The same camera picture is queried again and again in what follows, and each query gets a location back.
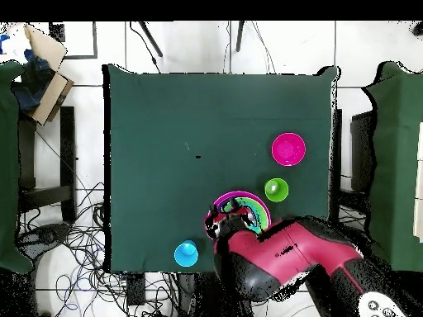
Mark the purple bowl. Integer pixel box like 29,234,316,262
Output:
215,194,268,219

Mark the green cup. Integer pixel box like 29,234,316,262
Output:
264,177,290,203

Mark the black floor box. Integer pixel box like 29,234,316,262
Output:
126,272,147,306

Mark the black square frame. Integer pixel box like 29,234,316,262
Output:
48,21,99,60

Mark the blue cup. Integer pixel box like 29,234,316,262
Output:
173,239,200,267

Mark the black tripod leg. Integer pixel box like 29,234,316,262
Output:
137,21,164,58
235,20,246,53

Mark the grey pedestal foot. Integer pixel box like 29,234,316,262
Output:
16,222,72,257

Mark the tangle of black cables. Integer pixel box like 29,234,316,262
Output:
17,181,179,317

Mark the green bowl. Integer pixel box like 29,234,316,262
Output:
221,196,269,232

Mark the green cloth side table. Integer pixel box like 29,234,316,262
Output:
0,60,34,275
361,60,423,272

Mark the cardboard box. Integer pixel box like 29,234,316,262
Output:
11,23,75,126

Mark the dark blue bag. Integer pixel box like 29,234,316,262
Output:
12,49,55,115

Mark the black chair frame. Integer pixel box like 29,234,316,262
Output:
17,105,78,225
330,107,344,220

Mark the small pink bowl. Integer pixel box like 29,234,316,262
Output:
271,132,307,168

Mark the dark green tablecloth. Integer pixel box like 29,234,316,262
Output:
102,63,341,275

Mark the large pink bowl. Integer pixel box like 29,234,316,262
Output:
203,190,272,240

